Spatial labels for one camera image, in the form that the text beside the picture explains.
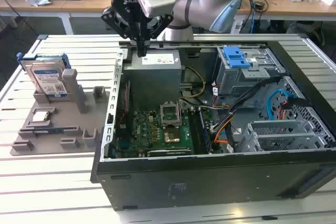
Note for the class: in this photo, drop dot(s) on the black graphics card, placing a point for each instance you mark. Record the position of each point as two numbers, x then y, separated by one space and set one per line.
170 152

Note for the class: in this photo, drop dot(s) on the long wooden desk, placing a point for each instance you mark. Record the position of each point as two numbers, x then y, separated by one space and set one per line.
89 3

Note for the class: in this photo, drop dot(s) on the metal drive cage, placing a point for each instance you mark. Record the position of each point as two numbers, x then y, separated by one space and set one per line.
236 82

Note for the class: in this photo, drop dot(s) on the silver CPU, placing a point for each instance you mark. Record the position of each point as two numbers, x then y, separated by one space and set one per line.
40 116

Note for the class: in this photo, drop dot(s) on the blue drive latch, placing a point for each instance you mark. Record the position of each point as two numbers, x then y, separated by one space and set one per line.
236 58

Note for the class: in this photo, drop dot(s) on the grey parts rack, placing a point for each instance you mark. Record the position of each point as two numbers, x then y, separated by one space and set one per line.
65 113

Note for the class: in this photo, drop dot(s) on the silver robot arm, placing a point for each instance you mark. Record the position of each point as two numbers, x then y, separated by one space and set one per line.
199 1

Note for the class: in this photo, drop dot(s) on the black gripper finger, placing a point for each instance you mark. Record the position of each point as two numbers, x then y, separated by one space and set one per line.
160 26
115 22

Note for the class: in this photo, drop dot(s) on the green motherboard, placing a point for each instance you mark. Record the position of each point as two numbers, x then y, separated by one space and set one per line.
147 129

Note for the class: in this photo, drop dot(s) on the CPU socket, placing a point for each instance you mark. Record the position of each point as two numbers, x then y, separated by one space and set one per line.
172 137

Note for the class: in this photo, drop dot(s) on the locking lever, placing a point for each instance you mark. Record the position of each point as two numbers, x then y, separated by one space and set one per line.
180 113

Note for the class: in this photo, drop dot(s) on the small wooden desk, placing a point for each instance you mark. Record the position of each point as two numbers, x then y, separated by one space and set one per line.
15 5

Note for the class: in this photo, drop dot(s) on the hard disk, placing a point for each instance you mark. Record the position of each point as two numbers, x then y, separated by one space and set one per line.
47 77

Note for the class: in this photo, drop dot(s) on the installed RAM stick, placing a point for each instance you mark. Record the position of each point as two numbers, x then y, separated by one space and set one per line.
205 132

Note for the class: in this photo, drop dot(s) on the black case fan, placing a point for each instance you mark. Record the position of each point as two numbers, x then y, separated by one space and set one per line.
123 108

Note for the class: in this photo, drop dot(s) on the white power strip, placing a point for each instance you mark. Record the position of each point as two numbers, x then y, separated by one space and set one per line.
238 27

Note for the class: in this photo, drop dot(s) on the grey power supply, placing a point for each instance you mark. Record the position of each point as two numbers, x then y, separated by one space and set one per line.
152 79

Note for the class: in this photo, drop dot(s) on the dark bag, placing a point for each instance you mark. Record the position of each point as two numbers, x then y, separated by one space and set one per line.
319 36

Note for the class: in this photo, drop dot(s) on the metal disk bay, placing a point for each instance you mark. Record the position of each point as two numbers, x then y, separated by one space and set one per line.
275 129

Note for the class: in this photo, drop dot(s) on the black PC case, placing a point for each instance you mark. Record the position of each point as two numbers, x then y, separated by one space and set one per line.
210 182

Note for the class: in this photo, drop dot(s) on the black RAM slot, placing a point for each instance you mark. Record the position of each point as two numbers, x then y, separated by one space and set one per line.
194 132

